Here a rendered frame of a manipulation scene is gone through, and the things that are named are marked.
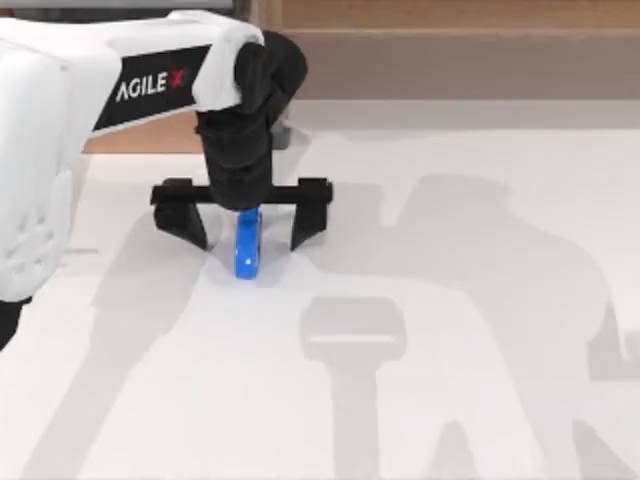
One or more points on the small blue stapler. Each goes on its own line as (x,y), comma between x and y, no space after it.
(246,250)

